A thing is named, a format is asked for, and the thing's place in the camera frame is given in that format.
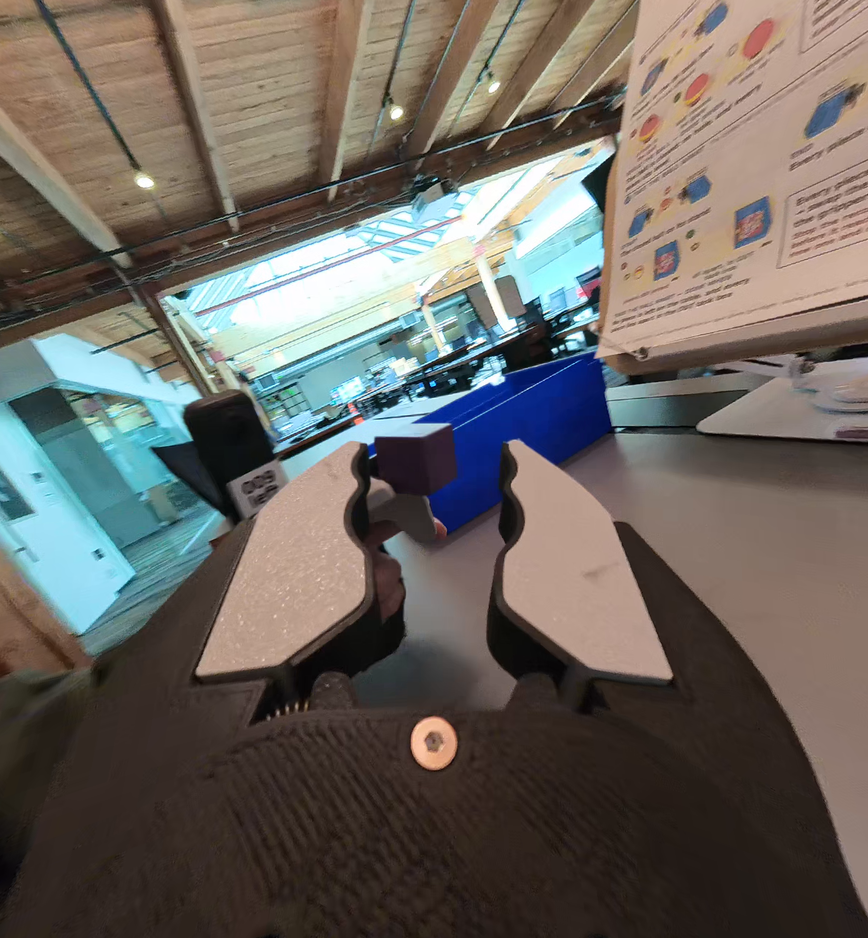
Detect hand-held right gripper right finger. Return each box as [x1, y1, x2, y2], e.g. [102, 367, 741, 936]
[489, 440, 675, 690]

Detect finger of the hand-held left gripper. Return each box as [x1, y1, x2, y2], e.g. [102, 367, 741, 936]
[367, 486, 441, 545]

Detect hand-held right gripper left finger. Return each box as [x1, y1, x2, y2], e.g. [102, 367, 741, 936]
[194, 441, 372, 686]

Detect purple cube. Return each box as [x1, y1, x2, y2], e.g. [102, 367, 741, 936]
[374, 424, 457, 494]

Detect person's left hand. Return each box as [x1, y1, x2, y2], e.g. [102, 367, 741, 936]
[364, 516, 450, 625]

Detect large blue bin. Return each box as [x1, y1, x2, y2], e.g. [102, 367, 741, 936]
[414, 355, 612, 533]

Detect white stand base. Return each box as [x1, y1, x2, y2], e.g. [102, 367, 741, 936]
[696, 366, 868, 446]

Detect white round disc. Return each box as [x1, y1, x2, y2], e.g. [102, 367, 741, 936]
[806, 366, 868, 413]

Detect printed instruction sheet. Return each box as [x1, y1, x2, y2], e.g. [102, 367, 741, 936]
[595, 0, 868, 362]

